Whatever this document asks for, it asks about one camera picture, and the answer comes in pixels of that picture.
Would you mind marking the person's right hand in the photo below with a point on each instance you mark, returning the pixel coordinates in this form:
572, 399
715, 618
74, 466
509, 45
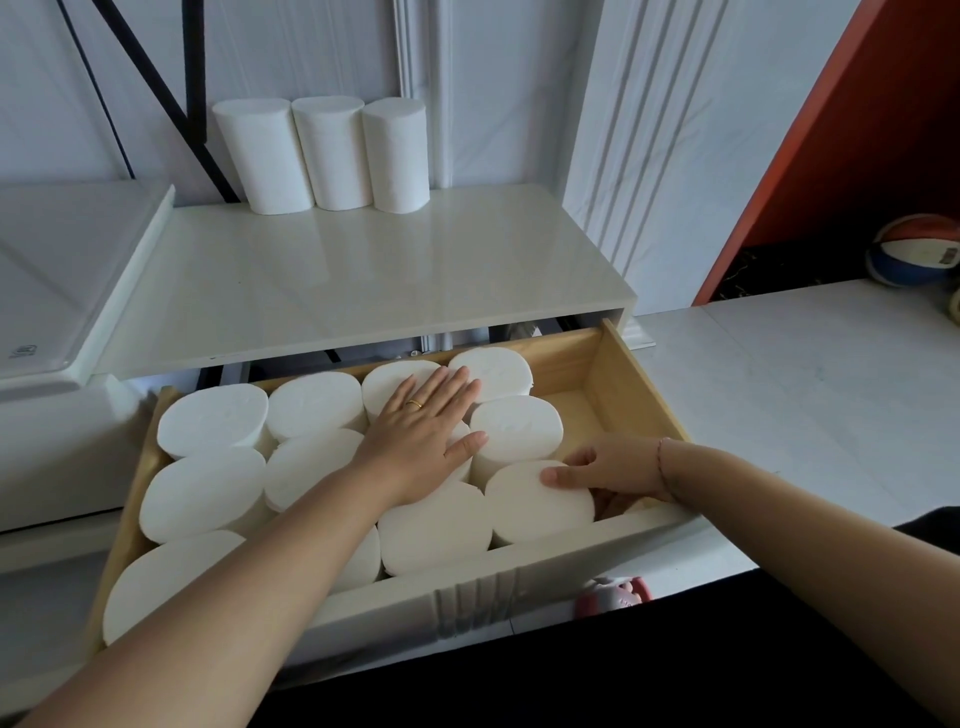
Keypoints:
622, 469

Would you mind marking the person's left hand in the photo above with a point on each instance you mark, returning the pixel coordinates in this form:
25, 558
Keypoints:
412, 442

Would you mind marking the white drawer with wooden inside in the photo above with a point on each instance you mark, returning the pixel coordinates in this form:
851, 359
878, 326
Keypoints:
622, 390

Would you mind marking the person's right forearm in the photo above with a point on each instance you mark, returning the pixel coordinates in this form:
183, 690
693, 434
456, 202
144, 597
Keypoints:
810, 540

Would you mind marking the person's left forearm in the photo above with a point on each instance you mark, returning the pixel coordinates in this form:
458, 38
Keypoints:
210, 622

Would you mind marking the red slipper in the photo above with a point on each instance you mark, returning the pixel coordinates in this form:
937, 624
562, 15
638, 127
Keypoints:
611, 600

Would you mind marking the white cabinet top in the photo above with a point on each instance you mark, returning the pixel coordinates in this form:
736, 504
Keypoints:
375, 277

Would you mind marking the red white blue ball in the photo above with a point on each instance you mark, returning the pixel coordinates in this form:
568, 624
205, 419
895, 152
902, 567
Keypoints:
911, 255

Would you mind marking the white glass-topped cabinet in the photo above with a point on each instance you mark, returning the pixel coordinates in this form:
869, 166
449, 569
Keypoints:
60, 285

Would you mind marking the orange door frame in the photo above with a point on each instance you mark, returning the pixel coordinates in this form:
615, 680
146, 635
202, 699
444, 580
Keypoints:
825, 150

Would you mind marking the black metal stand frame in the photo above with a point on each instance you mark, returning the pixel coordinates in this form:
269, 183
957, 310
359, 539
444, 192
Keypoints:
195, 60

